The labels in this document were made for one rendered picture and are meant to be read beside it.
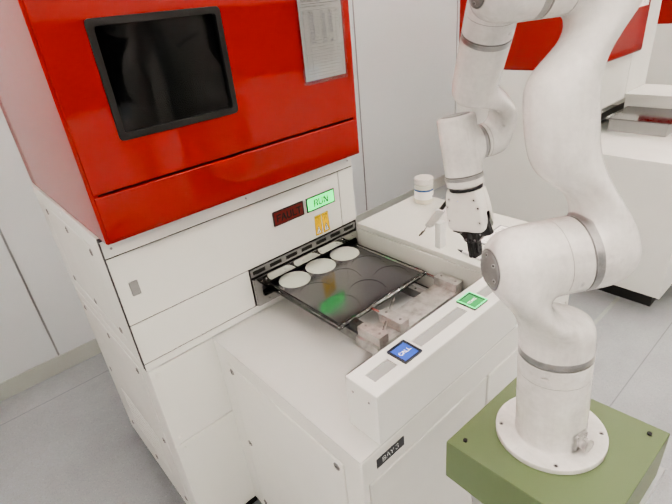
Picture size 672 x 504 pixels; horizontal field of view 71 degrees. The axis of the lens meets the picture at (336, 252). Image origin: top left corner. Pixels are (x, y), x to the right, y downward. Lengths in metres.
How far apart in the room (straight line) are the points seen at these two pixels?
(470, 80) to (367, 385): 0.63
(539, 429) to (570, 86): 0.56
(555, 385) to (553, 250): 0.24
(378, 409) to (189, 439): 0.78
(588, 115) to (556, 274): 0.22
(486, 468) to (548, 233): 0.43
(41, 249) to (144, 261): 1.55
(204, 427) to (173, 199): 0.76
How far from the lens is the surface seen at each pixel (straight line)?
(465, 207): 1.12
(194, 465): 1.71
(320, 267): 1.56
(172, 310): 1.38
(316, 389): 1.23
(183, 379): 1.50
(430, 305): 1.38
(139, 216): 1.20
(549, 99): 0.72
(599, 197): 0.77
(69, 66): 1.12
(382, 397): 1.01
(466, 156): 1.08
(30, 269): 2.82
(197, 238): 1.33
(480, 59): 0.94
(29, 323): 2.93
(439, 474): 1.42
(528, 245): 0.73
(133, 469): 2.37
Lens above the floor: 1.67
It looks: 28 degrees down
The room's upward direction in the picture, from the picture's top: 6 degrees counter-clockwise
